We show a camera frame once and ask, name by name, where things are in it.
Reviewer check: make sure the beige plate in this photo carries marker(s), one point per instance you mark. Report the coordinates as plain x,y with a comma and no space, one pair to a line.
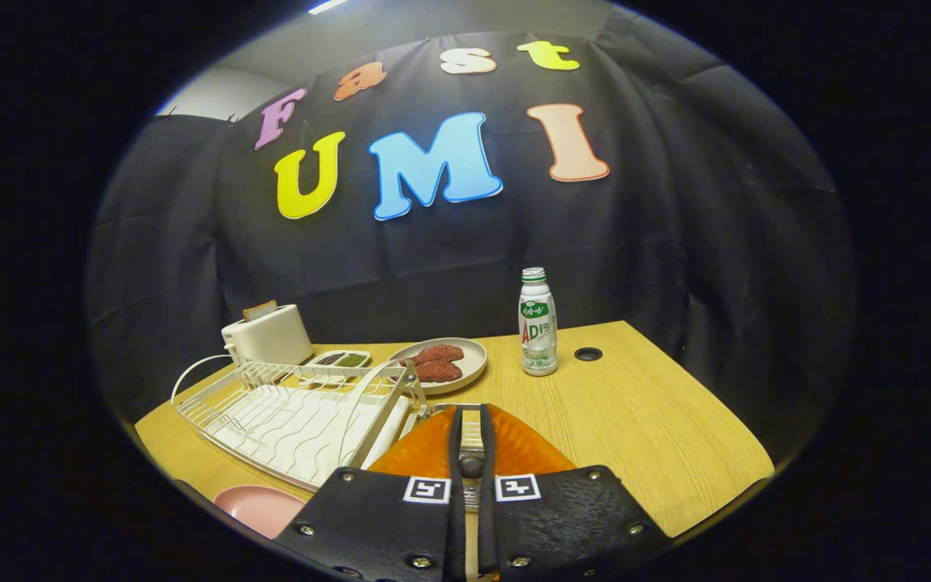
473,360

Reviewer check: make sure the pink plate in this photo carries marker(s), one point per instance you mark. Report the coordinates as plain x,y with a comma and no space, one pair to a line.
259,509

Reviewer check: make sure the white green drink bottle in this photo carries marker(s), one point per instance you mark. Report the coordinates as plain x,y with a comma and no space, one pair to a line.
538,339

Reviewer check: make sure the green mung beans pile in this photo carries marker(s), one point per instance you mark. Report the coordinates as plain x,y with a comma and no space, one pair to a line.
352,360

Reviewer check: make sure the dark red beans pile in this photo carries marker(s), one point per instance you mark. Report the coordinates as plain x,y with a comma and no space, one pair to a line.
330,358

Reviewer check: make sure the red meat piece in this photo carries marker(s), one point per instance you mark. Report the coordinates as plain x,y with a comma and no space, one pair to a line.
440,372
441,353

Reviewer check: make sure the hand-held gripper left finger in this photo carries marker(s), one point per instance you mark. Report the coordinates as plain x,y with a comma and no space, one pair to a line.
456,517

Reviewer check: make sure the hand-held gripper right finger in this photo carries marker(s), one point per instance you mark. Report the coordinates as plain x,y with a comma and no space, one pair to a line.
488,517

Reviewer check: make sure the black backdrop cloth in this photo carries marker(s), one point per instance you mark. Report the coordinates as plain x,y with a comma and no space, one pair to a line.
676,242

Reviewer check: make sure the white divided tray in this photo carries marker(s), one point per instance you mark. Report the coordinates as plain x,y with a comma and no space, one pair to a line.
309,360

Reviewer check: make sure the toast bread slice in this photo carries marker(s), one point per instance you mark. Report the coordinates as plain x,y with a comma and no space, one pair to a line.
259,310

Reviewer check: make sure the white toaster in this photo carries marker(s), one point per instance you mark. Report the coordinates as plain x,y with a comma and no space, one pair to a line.
271,339

